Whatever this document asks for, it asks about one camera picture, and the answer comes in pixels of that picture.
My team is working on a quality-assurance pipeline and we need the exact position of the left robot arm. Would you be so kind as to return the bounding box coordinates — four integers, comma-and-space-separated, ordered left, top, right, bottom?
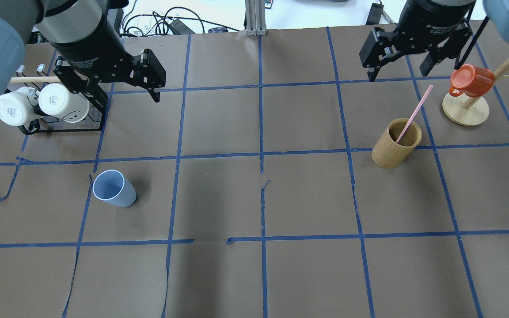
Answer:
0, 0, 166, 110

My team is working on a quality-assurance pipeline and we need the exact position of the black wire mug rack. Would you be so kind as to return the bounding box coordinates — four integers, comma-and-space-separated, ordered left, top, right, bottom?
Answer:
0, 60, 108, 135

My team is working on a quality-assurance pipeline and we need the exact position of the bamboo cylinder holder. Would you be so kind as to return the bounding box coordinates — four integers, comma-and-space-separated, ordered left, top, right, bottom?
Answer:
372, 117, 422, 169

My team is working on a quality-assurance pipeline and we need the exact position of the white mug outer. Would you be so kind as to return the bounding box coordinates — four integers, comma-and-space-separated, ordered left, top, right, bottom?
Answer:
0, 87, 43, 127

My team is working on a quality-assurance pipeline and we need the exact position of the blue plastic cup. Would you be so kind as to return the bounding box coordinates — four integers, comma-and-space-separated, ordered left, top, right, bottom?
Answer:
91, 170, 137, 207

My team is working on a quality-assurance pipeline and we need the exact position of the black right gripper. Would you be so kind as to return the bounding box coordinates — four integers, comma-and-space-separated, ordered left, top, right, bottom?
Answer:
359, 0, 475, 81

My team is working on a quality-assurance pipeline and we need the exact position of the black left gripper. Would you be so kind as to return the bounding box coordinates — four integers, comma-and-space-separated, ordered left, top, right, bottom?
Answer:
50, 19, 167, 123

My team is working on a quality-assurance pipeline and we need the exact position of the white mug smiley face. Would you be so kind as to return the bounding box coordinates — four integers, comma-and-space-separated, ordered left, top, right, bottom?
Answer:
38, 83, 90, 123

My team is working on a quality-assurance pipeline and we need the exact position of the red mug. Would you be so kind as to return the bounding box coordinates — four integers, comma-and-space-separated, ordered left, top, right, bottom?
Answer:
448, 64, 495, 98

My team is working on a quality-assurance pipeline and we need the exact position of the aluminium frame post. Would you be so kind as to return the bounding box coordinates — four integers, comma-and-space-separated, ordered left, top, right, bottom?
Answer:
245, 0, 267, 36

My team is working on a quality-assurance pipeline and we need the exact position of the black cables bundle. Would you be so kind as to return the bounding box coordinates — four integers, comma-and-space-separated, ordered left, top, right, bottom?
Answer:
121, 0, 242, 38

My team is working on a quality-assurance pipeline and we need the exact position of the pink chopstick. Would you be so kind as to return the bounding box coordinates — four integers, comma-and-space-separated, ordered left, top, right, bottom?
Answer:
395, 84, 433, 144

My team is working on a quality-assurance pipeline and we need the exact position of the wooden mug tree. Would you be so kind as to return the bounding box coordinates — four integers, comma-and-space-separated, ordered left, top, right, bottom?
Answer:
442, 57, 509, 126

